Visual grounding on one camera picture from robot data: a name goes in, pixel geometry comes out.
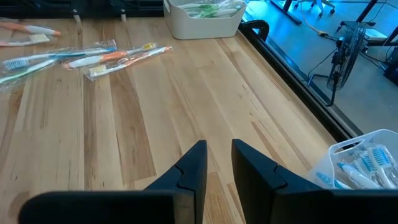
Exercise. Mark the black standing desk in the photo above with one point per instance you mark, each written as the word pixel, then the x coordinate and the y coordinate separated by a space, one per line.
pixel 289 14

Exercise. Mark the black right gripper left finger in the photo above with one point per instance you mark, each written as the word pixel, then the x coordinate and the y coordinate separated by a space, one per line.
pixel 124 205

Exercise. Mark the black floor fan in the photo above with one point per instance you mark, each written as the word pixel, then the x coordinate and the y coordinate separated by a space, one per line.
pixel 345 56

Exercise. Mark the grey rolling office chair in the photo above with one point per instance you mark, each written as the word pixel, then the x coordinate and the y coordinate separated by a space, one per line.
pixel 317 4

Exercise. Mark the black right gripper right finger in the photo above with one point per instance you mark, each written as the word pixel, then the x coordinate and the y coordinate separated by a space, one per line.
pixel 295 205

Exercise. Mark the black frame clamp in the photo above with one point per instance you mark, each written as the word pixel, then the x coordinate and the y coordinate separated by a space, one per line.
pixel 264 26

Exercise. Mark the white flat box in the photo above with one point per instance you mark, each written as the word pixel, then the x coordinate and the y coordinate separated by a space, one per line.
pixel 376 34

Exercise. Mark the clear plastic bin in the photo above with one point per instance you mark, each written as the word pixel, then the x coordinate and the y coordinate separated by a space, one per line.
pixel 325 165

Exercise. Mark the frosted white plastic bin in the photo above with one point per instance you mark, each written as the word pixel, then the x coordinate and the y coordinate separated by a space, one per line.
pixel 202 29

